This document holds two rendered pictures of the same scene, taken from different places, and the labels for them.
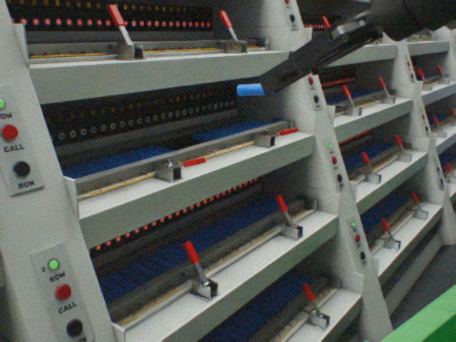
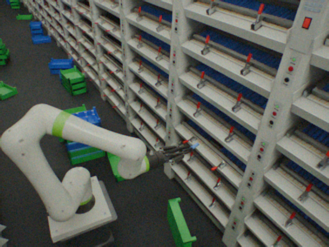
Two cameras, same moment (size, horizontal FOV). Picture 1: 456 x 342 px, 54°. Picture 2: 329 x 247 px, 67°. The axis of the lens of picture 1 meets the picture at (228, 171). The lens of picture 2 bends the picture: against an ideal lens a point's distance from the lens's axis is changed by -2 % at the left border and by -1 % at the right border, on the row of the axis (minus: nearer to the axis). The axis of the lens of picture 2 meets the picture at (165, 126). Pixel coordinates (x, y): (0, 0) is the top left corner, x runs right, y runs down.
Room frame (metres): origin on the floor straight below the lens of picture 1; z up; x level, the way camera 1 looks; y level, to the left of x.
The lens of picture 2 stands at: (0.82, -1.16, 1.56)
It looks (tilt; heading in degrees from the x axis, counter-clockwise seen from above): 37 degrees down; 104
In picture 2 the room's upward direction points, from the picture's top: 3 degrees clockwise
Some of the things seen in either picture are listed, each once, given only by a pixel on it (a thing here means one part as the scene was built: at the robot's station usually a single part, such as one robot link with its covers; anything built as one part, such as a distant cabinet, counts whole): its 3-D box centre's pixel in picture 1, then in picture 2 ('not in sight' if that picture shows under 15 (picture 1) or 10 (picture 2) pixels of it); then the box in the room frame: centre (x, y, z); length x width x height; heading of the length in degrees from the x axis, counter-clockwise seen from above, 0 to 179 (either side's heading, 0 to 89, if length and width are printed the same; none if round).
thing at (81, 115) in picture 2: not in sight; (79, 120); (-0.25, 0.26, 0.36); 0.30 x 0.20 x 0.08; 41
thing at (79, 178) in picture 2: not in sight; (77, 187); (0.17, -0.43, 0.48); 0.16 x 0.13 x 0.19; 95
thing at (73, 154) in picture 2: not in sight; (84, 143); (-0.25, 0.26, 0.12); 0.30 x 0.20 x 0.08; 41
